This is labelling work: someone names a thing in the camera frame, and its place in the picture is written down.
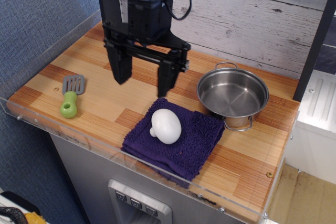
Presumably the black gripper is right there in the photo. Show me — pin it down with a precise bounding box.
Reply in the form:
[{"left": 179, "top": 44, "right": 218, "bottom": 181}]
[{"left": 104, "top": 0, "right": 191, "bottom": 98}]

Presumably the white toy mushroom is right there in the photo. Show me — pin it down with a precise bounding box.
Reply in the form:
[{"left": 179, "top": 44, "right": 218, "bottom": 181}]
[{"left": 149, "top": 109, "right": 182, "bottom": 145}]

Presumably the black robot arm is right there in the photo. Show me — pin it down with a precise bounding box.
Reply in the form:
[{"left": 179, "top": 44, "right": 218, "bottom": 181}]
[{"left": 99, "top": 0, "right": 191, "bottom": 98}]

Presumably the stainless steel pot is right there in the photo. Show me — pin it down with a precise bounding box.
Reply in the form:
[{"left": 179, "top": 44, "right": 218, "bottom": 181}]
[{"left": 196, "top": 61, "right": 269, "bottom": 132}]

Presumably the purple folded towel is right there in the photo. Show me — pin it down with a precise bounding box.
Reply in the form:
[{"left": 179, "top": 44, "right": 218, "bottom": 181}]
[{"left": 122, "top": 98, "right": 225, "bottom": 181}]

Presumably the grey cabinet front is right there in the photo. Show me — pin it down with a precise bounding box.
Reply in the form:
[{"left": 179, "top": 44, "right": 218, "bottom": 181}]
[{"left": 51, "top": 135, "right": 242, "bottom": 223}]

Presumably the silver button panel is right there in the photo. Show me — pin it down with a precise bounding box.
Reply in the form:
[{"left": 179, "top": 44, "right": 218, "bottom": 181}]
[{"left": 108, "top": 179, "right": 173, "bottom": 223}]

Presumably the white toy sink counter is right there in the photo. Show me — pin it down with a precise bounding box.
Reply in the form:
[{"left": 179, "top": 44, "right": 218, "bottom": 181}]
[{"left": 284, "top": 70, "right": 335, "bottom": 184}]

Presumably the black left frame post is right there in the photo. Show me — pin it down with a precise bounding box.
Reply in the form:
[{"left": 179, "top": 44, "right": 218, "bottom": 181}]
[{"left": 99, "top": 0, "right": 128, "bottom": 40}]

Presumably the black frame post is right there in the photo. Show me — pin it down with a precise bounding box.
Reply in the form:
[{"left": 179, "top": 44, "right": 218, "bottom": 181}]
[
  {"left": 292, "top": 0, "right": 335, "bottom": 102},
  {"left": 99, "top": 0, "right": 128, "bottom": 40}
]

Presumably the grey spatula green handle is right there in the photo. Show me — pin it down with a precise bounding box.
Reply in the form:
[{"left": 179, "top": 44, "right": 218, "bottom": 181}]
[{"left": 60, "top": 74, "right": 85, "bottom": 119}]

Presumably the clear acrylic guard rail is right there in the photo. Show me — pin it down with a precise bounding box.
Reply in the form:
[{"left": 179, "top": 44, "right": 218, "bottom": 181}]
[{"left": 1, "top": 12, "right": 299, "bottom": 223}]

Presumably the black right frame post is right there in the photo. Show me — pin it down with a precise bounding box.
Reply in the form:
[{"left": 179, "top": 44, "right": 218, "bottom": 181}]
[{"left": 292, "top": 0, "right": 335, "bottom": 102}]

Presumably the black braided cable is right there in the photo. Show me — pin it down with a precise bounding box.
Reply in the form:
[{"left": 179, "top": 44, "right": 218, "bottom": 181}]
[{"left": 0, "top": 207, "right": 27, "bottom": 224}]

